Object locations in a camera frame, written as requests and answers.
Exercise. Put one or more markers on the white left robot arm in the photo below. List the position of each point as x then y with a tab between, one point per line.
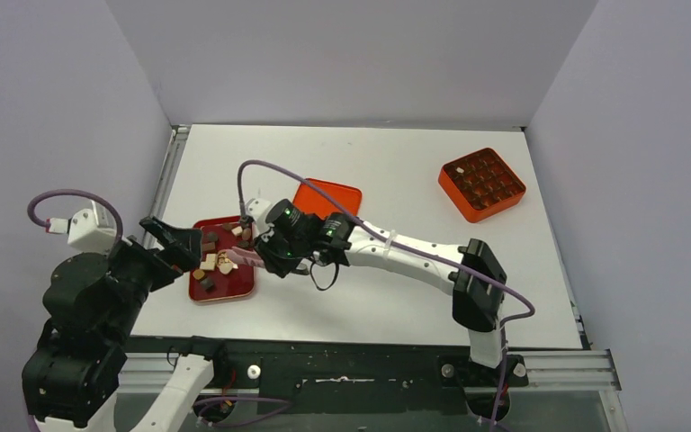
71	381

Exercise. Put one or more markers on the white chocolate block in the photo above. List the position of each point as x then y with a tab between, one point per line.
207	266

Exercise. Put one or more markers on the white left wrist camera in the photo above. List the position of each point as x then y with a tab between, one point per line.
91	229

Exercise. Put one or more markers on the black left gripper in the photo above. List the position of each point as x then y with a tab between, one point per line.
183	251

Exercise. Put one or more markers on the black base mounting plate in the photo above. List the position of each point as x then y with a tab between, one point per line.
342	378

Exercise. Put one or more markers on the pink silicone tongs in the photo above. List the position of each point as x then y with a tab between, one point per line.
243	257

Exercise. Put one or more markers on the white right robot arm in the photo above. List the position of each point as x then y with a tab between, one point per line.
470	274

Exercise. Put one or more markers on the aluminium table edge rail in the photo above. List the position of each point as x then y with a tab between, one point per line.
172	158

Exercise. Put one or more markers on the orange compartment chocolate box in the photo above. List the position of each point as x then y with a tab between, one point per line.
488	187

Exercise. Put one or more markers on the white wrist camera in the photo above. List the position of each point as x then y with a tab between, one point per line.
254	212
91	229

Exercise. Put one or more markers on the red chocolate tray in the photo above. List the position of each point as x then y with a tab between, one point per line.
228	281

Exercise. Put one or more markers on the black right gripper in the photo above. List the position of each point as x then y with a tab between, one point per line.
267	251

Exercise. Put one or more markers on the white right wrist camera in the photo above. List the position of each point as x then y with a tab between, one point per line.
254	212

